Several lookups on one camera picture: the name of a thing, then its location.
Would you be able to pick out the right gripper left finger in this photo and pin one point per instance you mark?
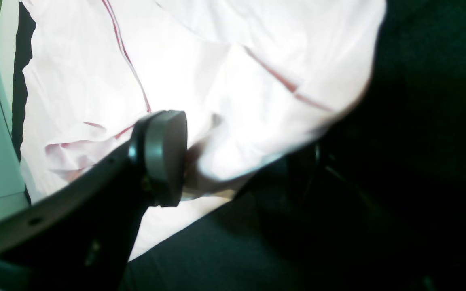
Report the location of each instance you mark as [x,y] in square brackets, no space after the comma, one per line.
[80,238]

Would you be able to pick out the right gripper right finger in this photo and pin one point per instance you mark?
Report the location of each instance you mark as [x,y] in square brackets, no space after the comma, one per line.
[364,224]

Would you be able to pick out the pink T-shirt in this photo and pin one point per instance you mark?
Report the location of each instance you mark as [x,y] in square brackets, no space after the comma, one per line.
[256,79]

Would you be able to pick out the black table cloth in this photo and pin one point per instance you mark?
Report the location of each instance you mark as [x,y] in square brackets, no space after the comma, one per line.
[327,137]

